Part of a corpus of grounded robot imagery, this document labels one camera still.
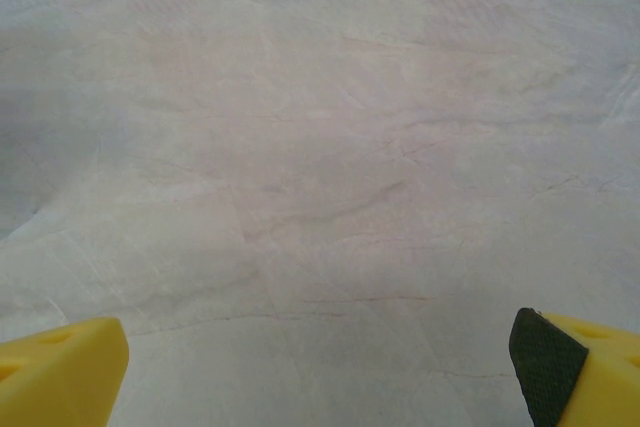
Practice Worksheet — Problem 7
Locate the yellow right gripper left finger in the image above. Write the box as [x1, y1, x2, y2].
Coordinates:
[0, 316, 131, 427]

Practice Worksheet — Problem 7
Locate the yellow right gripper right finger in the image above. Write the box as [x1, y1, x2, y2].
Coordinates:
[508, 307, 640, 427]

